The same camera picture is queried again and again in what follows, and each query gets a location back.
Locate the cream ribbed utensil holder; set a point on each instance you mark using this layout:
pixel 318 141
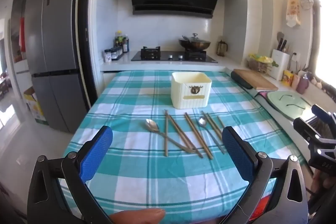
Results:
pixel 183 92

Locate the grey spatula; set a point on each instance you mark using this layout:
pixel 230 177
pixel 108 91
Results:
pixel 280 36

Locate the grey refrigerator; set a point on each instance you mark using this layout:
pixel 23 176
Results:
pixel 52 43

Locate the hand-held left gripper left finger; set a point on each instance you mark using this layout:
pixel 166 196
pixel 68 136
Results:
pixel 97 153

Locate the dark wok with lid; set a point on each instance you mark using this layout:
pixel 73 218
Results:
pixel 195 43

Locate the purple bottle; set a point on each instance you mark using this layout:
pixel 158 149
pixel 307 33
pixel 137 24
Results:
pixel 302 85

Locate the red cloth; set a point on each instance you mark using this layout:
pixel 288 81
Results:
pixel 22 35

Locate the person's right hand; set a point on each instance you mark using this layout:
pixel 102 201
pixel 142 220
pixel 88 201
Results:
pixel 325 184

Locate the white wall socket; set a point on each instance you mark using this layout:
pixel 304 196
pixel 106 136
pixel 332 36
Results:
pixel 295 56

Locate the yellow packet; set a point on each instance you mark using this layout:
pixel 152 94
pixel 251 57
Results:
pixel 288 78

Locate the yellow green plastic bag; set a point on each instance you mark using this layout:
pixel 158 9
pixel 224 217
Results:
pixel 260 60

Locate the glass jug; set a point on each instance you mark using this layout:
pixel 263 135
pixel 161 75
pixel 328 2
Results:
pixel 221 48

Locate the black gas cooktop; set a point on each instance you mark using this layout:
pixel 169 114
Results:
pixel 173 56

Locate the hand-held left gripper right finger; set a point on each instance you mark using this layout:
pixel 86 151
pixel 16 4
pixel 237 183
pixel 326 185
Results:
pixel 239 153

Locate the oil bottle yellow cap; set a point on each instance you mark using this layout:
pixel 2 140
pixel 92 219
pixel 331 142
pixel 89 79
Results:
pixel 119 40

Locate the dark sauce bottle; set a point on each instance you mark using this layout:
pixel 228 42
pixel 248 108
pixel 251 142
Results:
pixel 125 45

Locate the black range hood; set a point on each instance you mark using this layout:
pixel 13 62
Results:
pixel 173 1

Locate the white knife block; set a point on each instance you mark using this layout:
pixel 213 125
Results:
pixel 279 66

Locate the wooden cutting board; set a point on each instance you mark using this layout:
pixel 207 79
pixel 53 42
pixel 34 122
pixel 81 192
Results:
pixel 256 79

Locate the hanging patterned towel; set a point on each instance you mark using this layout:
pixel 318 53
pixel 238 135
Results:
pixel 292 11

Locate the silver metal spoon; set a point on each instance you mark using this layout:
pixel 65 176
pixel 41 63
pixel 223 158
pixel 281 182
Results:
pixel 202 121
pixel 151 124

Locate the round hanging strainer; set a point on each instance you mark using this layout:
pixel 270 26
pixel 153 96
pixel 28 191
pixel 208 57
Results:
pixel 306 1

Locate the bright window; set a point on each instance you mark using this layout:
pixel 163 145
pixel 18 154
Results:
pixel 325 29

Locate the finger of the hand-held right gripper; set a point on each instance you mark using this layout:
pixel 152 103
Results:
pixel 323 114
pixel 304 127

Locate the cardboard box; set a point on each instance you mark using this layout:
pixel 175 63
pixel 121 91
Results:
pixel 34 106

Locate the teal checked tablecloth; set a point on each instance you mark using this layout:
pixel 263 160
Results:
pixel 147 98

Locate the spice jar white label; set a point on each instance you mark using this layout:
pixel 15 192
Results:
pixel 107 56

